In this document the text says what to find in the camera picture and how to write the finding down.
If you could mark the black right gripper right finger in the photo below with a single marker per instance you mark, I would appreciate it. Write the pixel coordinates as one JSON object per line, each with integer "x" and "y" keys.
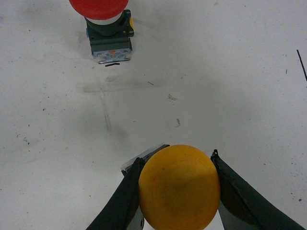
{"x": 244, "y": 208}

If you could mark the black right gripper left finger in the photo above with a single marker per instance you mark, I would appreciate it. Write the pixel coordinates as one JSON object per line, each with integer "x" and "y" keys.
{"x": 122, "y": 211}

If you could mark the yellow push button switch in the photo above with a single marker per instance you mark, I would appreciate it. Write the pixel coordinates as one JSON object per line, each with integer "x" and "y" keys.
{"x": 179, "y": 188}

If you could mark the red push button switch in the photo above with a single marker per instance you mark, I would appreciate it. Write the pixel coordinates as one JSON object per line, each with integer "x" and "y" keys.
{"x": 109, "y": 28}

